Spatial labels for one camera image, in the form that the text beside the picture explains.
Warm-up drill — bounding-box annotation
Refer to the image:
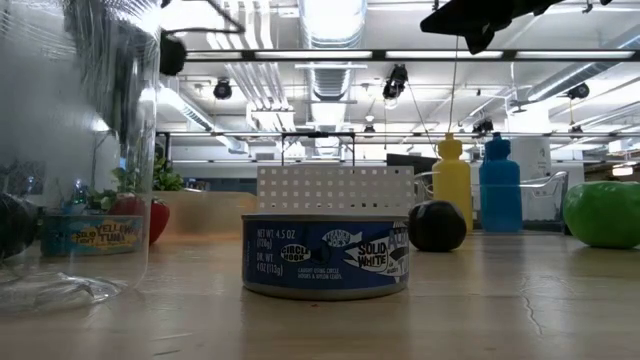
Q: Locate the orange translucent tray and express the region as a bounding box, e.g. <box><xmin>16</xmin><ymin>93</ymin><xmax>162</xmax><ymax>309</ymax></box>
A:
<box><xmin>149</xmin><ymin>189</ymin><xmax>258</xmax><ymax>237</ymax></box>

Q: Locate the solid white tuna can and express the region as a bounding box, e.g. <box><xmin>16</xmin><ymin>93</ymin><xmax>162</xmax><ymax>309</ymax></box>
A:
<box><xmin>241</xmin><ymin>213</ymin><xmax>411</xmax><ymax>301</ymax></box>

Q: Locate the green toy apple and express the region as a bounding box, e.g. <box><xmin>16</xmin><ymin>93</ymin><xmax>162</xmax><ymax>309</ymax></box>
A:
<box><xmin>563</xmin><ymin>180</ymin><xmax>640</xmax><ymax>250</ymax></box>

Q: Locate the small green artificial plant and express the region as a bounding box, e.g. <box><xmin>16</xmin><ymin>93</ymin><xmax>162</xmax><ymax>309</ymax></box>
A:
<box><xmin>87</xmin><ymin>153</ymin><xmax>185</xmax><ymax>214</ymax></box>

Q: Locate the blue plastic bottle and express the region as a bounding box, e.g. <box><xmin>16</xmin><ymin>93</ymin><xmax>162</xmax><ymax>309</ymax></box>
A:
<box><xmin>478</xmin><ymin>132</ymin><xmax>524</xmax><ymax>234</ymax></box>

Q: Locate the black overhead frame beam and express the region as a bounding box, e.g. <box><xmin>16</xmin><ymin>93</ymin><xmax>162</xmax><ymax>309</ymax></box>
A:
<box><xmin>184</xmin><ymin>48</ymin><xmax>640</xmax><ymax>63</ymax></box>

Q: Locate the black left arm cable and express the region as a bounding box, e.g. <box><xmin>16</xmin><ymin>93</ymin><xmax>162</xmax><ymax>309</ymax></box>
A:
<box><xmin>163</xmin><ymin>0</ymin><xmax>247</xmax><ymax>35</ymax></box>

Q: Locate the clear plastic tray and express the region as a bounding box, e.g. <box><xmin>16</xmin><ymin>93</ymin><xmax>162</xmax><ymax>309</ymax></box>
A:
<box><xmin>413</xmin><ymin>170</ymin><xmax>570</xmax><ymax>235</ymax></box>

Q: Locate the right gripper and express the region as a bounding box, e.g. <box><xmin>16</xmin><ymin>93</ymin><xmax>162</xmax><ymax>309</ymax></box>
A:
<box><xmin>419</xmin><ymin>0</ymin><xmax>566</xmax><ymax>55</ymax></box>

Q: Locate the black horizontal rail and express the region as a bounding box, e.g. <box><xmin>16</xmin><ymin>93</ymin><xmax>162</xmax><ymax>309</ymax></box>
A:
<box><xmin>157</xmin><ymin>130</ymin><xmax>640</xmax><ymax>139</ymax></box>

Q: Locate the black round toy fruit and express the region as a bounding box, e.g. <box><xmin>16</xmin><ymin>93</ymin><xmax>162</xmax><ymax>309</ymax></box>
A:
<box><xmin>408</xmin><ymin>199</ymin><xmax>468</xmax><ymax>253</ymax></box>

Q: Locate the yellow plastic bottle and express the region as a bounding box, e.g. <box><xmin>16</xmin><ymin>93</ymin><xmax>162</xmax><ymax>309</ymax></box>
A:
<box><xmin>432</xmin><ymin>132</ymin><xmax>474</xmax><ymax>235</ymax></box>

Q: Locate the dark brown toy fig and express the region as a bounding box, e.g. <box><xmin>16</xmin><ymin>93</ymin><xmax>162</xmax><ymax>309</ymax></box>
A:
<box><xmin>0</xmin><ymin>192</ymin><xmax>39</xmax><ymax>261</ymax></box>

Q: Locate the black overhead camera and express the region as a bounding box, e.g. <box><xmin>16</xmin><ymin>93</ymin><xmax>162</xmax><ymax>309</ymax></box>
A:
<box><xmin>382</xmin><ymin>63</ymin><xmax>410</xmax><ymax>101</ymax></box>

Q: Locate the white perforated basket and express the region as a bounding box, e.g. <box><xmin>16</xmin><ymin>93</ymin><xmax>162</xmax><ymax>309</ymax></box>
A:
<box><xmin>256</xmin><ymin>165</ymin><xmax>416</xmax><ymax>221</ymax></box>

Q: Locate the red toy fruit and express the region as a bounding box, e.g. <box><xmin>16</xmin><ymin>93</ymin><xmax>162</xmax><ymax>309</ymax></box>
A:
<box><xmin>107</xmin><ymin>195</ymin><xmax>171</xmax><ymax>246</ymax></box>

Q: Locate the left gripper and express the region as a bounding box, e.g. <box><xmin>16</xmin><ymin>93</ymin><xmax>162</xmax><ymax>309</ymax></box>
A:
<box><xmin>159</xmin><ymin>30</ymin><xmax>188</xmax><ymax>77</ymax></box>

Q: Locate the black monitor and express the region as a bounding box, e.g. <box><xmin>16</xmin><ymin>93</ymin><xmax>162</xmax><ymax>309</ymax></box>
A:
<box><xmin>386</xmin><ymin>153</ymin><xmax>436</xmax><ymax>175</ymax></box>

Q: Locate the yellowfin tuna can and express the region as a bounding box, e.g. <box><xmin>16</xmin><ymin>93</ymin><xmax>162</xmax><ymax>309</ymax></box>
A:
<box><xmin>40</xmin><ymin>213</ymin><xmax>146</xmax><ymax>258</ymax></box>

